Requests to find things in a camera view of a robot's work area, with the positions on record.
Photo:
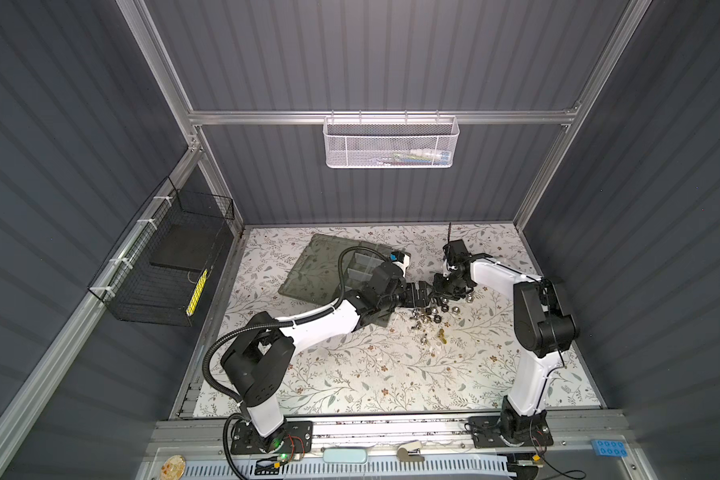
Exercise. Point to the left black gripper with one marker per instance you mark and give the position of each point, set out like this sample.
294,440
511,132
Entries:
421,301

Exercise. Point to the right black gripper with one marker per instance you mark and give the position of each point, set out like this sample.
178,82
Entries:
438,279

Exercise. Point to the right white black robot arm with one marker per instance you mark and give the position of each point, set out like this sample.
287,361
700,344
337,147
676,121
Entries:
543,323

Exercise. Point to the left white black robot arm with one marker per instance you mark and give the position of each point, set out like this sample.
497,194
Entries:
259,356

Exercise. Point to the pile of screws and nuts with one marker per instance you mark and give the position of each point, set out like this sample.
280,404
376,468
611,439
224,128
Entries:
435,318

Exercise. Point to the clear divided organizer box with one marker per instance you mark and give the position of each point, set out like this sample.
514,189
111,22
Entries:
335,273

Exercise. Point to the pens in white basket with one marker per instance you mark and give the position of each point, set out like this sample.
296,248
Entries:
417,158

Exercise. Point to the light teal flat box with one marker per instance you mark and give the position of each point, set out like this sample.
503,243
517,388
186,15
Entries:
345,455

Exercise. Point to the round wooden disc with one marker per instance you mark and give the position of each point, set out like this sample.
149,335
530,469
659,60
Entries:
173,468

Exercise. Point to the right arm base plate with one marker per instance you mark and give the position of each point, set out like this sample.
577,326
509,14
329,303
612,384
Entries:
508,430

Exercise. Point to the white wire mesh basket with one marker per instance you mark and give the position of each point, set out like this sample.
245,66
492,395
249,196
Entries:
353,142

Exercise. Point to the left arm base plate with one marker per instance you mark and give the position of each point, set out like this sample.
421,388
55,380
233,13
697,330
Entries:
293,437

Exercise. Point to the black wire wall basket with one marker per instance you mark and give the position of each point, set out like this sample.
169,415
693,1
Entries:
152,277

